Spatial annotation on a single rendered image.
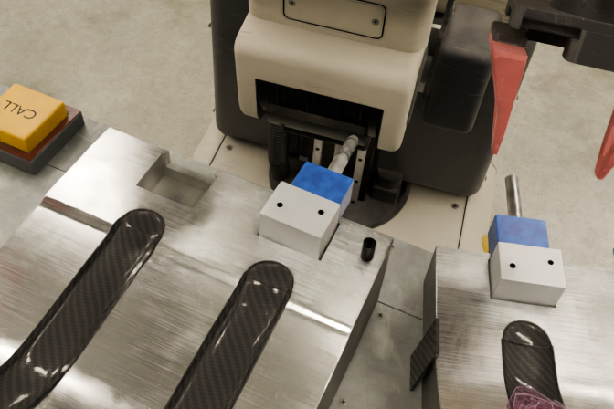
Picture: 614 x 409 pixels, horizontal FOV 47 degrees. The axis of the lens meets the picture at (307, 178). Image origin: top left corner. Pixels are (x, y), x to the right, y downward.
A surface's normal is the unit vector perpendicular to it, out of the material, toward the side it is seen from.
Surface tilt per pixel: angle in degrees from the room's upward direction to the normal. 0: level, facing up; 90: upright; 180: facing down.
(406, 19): 98
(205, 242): 0
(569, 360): 0
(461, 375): 14
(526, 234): 0
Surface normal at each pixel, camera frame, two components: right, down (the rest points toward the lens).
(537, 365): -0.04, -0.67
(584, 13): -0.63, 0.21
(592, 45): -0.21, 0.36
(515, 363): 0.25, -0.62
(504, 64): -0.26, 0.66
